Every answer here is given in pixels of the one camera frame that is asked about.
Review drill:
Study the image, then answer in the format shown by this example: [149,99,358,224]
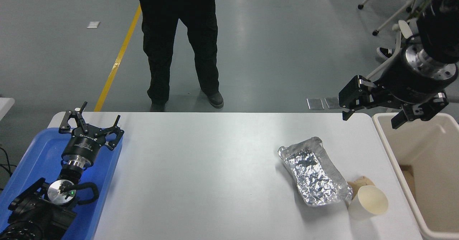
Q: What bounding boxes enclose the blue plastic tray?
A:
[0,127,123,240]

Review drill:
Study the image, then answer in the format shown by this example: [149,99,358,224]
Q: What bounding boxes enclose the small white table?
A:
[0,98,15,120]

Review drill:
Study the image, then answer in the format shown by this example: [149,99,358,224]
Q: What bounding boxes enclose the person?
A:
[377,47,396,60]
[136,0,224,112]

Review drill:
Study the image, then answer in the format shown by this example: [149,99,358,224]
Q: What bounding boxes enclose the thin black cables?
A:
[0,149,16,191]

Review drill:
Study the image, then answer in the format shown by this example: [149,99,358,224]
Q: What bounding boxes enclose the cream paper cup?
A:
[348,185,389,220]

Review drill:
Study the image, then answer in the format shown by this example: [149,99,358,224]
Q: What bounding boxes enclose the crumpled silver foil tray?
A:
[278,137,353,207]

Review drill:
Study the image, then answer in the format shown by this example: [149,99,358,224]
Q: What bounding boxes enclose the crumpled tan paper ball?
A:
[347,176,375,199]

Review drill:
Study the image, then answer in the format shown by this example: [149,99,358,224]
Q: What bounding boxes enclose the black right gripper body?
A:
[375,46,454,109]

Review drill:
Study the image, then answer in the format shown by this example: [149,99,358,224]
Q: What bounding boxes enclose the large pale plastic bin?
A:
[372,112,459,240]

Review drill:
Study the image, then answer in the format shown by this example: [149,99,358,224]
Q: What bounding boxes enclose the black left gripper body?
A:
[61,124,107,162]

